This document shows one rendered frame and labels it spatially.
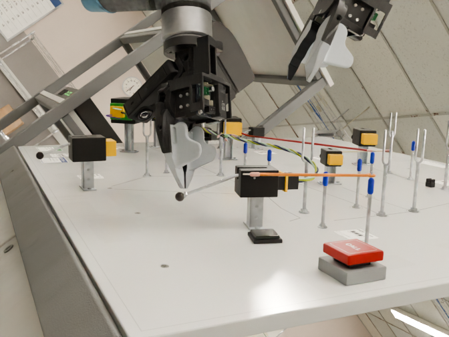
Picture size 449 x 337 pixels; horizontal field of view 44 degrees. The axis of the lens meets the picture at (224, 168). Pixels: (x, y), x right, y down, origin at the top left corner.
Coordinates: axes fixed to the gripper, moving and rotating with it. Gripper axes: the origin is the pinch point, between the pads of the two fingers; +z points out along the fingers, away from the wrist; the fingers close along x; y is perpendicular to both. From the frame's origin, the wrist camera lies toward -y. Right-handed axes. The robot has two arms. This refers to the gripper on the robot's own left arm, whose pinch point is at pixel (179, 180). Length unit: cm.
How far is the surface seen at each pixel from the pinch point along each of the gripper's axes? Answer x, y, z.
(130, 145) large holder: 44, -52, -19
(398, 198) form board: 42.7, 18.5, 1.3
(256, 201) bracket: 7.7, 8.1, 3.3
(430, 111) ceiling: 361, -47, -92
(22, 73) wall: 393, -590, -251
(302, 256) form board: 2.7, 17.6, 11.4
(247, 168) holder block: 5.6, 8.2, -1.3
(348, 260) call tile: -3.0, 26.0, 12.0
